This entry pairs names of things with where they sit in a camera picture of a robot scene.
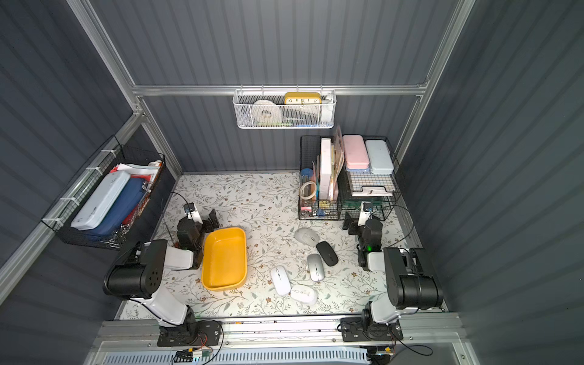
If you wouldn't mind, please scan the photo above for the black mouse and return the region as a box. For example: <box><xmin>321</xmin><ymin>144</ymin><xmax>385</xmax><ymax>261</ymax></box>
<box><xmin>316</xmin><ymin>241</ymin><xmax>339</xmax><ymax>267</ymax></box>

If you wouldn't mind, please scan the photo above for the grey egg-shaped mouse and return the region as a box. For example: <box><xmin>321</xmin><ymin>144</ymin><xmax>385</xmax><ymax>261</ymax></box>
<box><xmin>294</xmin><ymin>228</ymin><xmax>321</xmax><ymax>247</ymax></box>

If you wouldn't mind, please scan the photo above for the silver mouse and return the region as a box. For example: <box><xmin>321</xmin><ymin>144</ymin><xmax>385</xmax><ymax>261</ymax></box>
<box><xmin>307</xmin><ymin>254</ymin><xmax>325</xmax><ymax>282</ymax></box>

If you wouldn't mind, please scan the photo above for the white rounded mouse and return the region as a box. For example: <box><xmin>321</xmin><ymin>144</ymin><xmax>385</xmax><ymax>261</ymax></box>
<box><xmin>290</xmin><ymin>284</ymin><xmax>318</xmax><ymax>306</ymax></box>

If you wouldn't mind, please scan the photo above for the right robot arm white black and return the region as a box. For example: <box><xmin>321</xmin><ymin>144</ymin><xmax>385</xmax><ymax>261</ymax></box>
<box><xmin>338</xmin><ymin>214</ymin><xmax>443</xmax><ymax>342</ymax></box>

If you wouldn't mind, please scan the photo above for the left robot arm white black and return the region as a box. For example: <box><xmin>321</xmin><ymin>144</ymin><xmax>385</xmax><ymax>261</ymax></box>
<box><xmin>103</xmin><ymin>210</ymin><xmax>221</xmax><ymax>348</ymax></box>

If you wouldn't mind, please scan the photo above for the yellow plastic storage box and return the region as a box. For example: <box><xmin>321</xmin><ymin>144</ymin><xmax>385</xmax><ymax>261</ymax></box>
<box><xmin>202</xmin><ymin>228</ymin><xmax>248</xmax><ymax>291</ymax></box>

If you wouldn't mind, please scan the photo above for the white box upright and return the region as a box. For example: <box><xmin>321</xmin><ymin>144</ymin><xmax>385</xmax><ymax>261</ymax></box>
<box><xmin>319</xmin><ymin>138</ymin><xmax>332</xmax><ymax>201</ymax></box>

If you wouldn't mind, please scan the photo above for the pink pencil case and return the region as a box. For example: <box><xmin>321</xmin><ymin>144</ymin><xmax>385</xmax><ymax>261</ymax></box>
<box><xmin>343</xmin><ymin>135</ymin><xmax>370</xmax><ymax>170</ymax></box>

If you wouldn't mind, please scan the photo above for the light blue pencil case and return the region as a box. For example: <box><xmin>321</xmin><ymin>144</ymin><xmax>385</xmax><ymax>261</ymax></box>
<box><xmin>365</xmin><ymin>139</ymin><xmax>394</xmax><ymax>175</ymax></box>

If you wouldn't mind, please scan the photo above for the navy blue case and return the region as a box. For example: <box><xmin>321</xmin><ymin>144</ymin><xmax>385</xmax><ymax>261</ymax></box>
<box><xmin>85</xmin><ymin>177</ymin><xmax>146</xmax><ymax>240</ymax></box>

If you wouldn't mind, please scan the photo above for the white flat case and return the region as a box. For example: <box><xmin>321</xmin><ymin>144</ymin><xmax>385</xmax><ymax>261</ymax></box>
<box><xmin>71</xmin><ymin>171</ymin><xmax>131</xmax><ymax>231</ymax></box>

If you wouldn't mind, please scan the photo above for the white tape roll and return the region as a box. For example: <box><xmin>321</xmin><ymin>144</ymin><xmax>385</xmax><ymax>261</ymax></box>
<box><xmin>251</xmin><ymin>100</ymin><xmax>282</xmax><ymax>125</ymax></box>

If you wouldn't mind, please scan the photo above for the yellow clock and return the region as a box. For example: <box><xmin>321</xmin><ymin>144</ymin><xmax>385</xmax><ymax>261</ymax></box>
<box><xmin>284</xmin><ymin>91</ymin><xmax>322</xmax><ymax>106</ymax></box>

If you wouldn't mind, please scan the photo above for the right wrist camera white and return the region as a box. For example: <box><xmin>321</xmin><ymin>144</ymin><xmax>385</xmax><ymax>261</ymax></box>
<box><xmin>357</xmin><ymin>202</ymin><xmax>374</xmax><ymax>226</ymax></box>

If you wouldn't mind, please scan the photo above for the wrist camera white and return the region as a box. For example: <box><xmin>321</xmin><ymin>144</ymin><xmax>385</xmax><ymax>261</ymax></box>
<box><xmin>357</xmin><ymin>202</ymin><xmax>374</xmax><ymax>226</ymax></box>
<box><xmin>183</xmin><ymin>202</ymin><xmax>202</xmax><ymax>224</ymax></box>

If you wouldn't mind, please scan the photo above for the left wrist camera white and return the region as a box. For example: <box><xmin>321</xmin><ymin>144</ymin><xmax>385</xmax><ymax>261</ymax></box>
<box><xmin>183</xmin><ymin>202</ymin><xmax>202</xmax><ymax>224</ymax></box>

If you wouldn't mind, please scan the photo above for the black wire desk organizer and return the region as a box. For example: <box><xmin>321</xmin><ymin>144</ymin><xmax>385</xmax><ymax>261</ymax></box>
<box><xmin>297</xmin><ymin>135</ymin><xmax>402</xmax><ymax>221</ymax></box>

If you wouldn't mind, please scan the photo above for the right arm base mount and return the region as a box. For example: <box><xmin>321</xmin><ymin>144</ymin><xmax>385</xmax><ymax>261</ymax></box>
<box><xmin>337</xmin><ymin>317</ymin><xmax>403</xmax><ymax>342</ymax></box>

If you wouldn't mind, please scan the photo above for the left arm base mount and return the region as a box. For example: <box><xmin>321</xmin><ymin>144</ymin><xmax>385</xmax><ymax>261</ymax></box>
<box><xmin>157</xmin><ymin>319</ymin><xmax>222</xmax><ymax>348</ymax></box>

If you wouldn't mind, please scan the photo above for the black wire side basket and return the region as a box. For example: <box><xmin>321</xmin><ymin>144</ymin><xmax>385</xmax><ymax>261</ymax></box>
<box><xmin>42</xmin><ymin>138</ymin><xmax>166</xmax><ymax>250</ymax></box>

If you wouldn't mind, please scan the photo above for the white wire wall basket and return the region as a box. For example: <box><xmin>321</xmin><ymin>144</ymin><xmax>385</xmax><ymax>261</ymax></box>
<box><xmin>233</xmin><ymin>88</ymin><xmax>337</xmax><ymax>129</ymax></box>

